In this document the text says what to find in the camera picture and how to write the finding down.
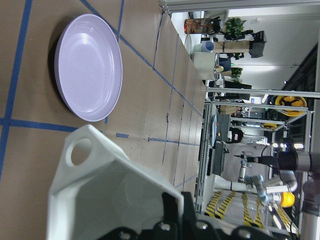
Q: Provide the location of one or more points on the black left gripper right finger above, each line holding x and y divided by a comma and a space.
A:
189, 214

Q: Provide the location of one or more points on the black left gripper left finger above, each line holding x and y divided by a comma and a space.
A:
170, 208

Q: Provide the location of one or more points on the white faceted cup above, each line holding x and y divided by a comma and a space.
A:
97, 189

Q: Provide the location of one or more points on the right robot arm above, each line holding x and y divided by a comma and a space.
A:
303, 161

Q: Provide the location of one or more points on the lilac round plate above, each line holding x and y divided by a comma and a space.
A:
88, 68

